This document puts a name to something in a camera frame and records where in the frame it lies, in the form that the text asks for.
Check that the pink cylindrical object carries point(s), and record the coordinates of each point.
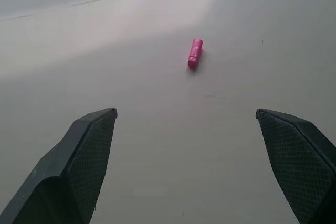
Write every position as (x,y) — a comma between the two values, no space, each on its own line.
(195,53)

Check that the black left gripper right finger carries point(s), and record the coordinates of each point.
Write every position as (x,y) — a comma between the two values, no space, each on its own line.
(296,163)

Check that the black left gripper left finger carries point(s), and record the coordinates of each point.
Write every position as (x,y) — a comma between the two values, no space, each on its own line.
(65,171)

